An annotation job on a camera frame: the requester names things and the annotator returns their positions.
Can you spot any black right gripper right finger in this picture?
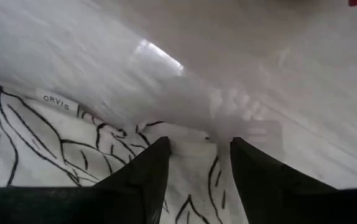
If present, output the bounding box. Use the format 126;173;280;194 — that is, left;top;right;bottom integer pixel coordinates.
229;136;338;224

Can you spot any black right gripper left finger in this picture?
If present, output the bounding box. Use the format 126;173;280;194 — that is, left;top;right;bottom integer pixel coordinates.
93;136;172;224

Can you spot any white patterned garment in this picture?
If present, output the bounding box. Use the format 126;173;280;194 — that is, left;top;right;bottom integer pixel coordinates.
0;74;248;224

